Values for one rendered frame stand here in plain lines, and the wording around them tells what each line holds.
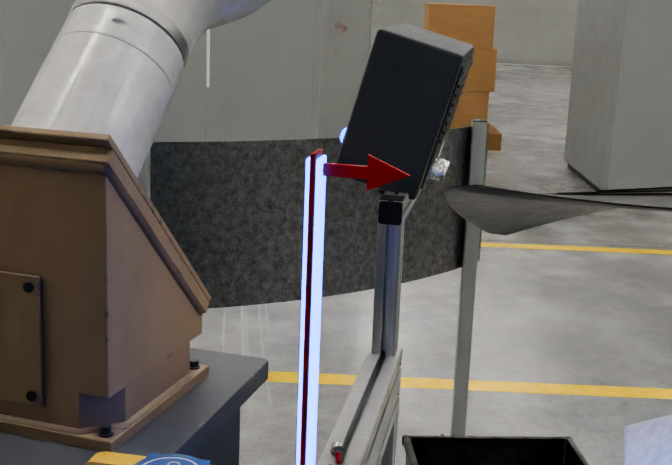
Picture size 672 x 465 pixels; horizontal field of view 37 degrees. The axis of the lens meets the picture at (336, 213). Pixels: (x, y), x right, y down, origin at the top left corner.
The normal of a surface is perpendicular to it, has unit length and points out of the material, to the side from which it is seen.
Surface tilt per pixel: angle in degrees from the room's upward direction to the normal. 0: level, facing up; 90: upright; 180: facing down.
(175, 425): 0
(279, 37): 90
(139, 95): 73
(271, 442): 0
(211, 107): 90
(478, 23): 90
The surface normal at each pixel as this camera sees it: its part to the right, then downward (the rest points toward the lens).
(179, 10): 0.79, -0.14
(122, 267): 0.95, 0.11
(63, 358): -0.31, 0.19
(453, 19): 0.01, 0.22
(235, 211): 0.36, 0.22
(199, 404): 0.04, -0.98
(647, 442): -0.73, -0.51
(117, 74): 0.48, -0.34
